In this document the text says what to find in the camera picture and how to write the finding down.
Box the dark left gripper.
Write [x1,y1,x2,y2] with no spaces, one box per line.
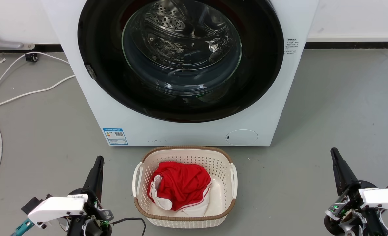
[66,156,114,236]

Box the grey metal hinge bracket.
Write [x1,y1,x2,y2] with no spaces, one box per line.
[85,64,97,80]

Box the red and white garment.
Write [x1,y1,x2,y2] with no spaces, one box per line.
[148,161,212,217]

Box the long white floor cable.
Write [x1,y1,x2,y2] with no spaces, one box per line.
[0,75,76,110]
[0,51,70,204]

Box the grey metal floor bracket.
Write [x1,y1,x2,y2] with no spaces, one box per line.
[0,28,35,51]

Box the blue energy label sticker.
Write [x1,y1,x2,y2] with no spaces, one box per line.
[103,128,128,146]

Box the round white filter cover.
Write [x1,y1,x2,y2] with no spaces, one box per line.
[226,129,258,146]

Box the stainless steel washer drum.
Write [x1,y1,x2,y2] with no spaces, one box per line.
[122,0,242,95]

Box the cream plastic laundry basket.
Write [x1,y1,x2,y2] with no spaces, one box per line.
[132,146,238,229]

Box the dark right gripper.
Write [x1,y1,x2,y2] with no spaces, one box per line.
[323,148,388,236]

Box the white front-load washing machine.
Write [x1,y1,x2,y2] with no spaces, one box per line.
[41,0,320,147]

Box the teal cable connector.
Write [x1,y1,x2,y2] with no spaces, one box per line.
[10,219,35,236]

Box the small printed text label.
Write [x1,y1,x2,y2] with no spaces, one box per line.
[285,38,300,55]

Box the round black glass washer door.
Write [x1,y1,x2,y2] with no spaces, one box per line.
[78,0,284,123]

